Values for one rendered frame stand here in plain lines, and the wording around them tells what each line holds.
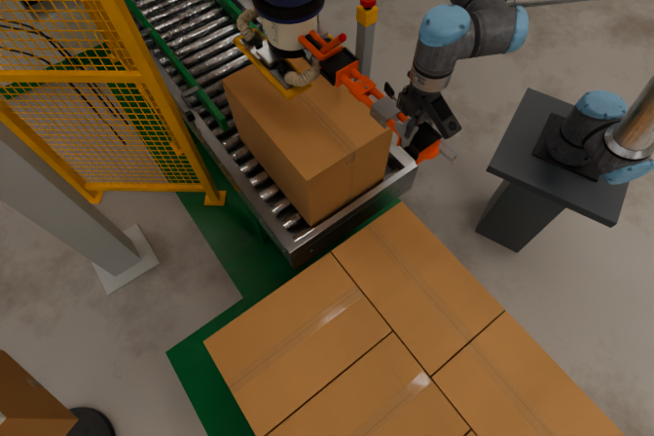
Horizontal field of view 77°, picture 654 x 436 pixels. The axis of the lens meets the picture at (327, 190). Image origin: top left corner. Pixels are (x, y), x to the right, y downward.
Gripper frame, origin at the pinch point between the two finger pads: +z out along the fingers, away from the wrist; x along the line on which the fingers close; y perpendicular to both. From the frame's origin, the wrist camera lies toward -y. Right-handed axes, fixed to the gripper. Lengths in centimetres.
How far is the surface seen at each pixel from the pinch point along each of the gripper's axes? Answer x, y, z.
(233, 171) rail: 36, 66, 66
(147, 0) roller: 14, 211, 72
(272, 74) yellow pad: 14, 53, 10
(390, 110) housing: 0.7, 11.1, -1.6
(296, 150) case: 18, 36, 31
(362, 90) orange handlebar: 2.2, 21.6, -1.7
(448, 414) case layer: 25, -61, 71
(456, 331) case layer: 3, -44, 71
